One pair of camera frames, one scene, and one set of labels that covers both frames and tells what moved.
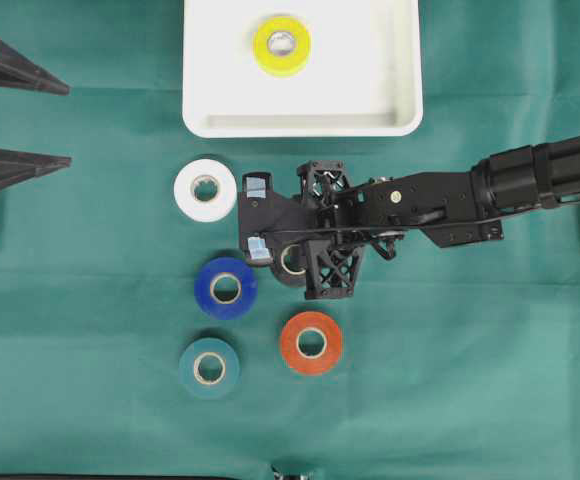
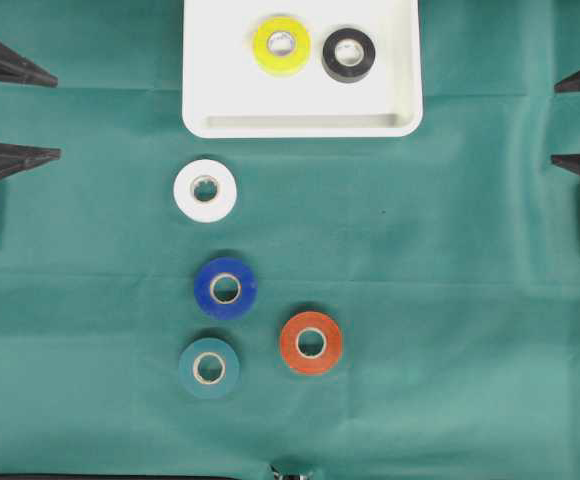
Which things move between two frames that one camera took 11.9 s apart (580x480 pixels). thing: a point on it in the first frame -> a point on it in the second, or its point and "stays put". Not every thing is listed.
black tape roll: [291, 279] -> [348, 55]
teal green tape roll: [199, 350] stays put
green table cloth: [116, 329] stays put
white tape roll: [199, 209] stays put
